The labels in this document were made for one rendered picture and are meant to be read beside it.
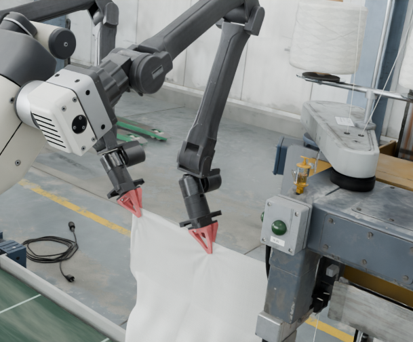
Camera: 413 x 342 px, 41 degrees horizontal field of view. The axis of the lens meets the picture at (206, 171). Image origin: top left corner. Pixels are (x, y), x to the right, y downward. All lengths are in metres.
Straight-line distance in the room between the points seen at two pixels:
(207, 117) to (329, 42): 0.34
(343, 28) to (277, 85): 5.78
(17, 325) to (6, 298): 0.20
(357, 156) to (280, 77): 5.93
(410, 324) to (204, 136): 0.62
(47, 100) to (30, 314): 1.49
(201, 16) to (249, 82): 6.03
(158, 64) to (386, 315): 0.70
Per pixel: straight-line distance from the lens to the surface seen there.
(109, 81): 1.05
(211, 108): 1.35
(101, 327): 2.27
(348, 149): 1.11
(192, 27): 1.22
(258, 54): 7.17
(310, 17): 1.29
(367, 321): 1.26
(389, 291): 1.37
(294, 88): 6.92
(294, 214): 1.00
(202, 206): 1.38
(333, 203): 1.04
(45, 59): 1.15
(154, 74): 1.11
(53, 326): 2.29
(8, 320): 2.34
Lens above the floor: 1.70
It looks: 19 degrees down
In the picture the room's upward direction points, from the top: 6 degrees clockwise
